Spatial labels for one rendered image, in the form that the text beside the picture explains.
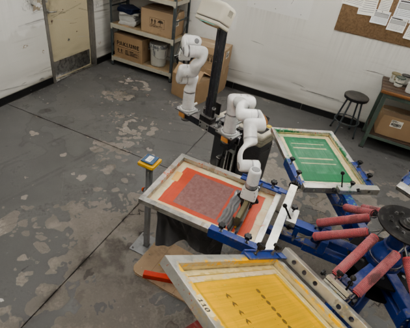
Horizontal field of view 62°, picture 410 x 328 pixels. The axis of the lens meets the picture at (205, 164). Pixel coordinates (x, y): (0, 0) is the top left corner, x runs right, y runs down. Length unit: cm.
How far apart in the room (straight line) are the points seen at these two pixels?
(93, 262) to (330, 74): 428
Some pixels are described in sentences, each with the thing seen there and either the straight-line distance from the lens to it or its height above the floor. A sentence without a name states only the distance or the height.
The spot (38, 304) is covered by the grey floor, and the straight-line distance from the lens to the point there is 300.
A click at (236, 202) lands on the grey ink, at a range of 228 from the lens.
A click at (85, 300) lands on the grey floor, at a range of 294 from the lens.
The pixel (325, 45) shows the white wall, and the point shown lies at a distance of 561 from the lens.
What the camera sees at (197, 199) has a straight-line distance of 226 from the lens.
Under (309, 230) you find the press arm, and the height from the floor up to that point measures 104.
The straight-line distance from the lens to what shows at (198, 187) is 235.
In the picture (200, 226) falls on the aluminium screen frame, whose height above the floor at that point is 99.
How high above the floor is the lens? 249
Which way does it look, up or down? 37 degrees down
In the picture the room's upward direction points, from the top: 9 degrees clockwise
